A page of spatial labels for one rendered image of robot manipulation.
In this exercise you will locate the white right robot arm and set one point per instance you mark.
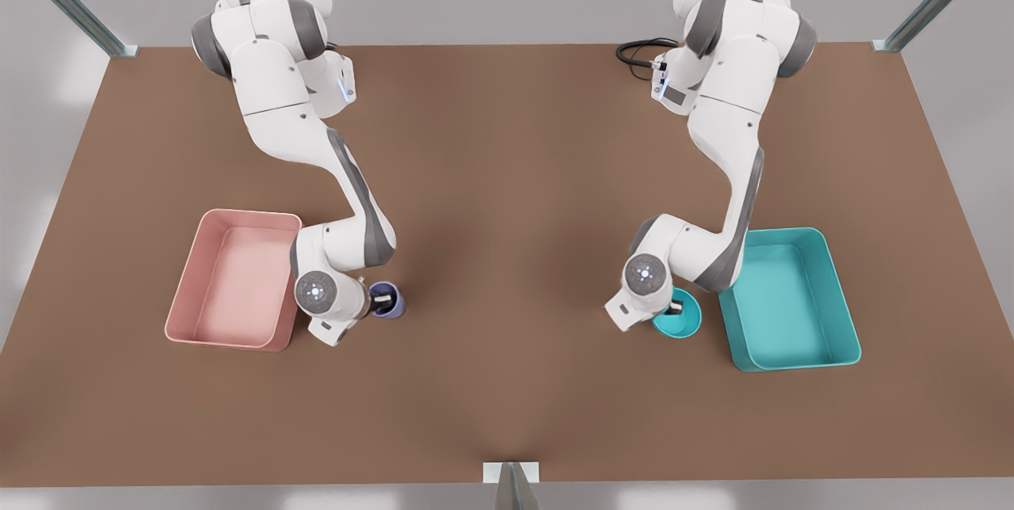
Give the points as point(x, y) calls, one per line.
point(277, 90)

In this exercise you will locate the purple cup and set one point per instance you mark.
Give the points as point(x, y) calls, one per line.
point(396, 294)

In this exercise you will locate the teal bowl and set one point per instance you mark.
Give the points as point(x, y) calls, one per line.
point(686, 321)

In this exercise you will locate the teal box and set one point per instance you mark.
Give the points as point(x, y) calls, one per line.
point(788, 300)

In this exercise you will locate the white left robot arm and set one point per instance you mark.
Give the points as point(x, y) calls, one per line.
point(733, 90)

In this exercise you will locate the pink box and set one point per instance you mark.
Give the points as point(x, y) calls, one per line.
point(238, 280)

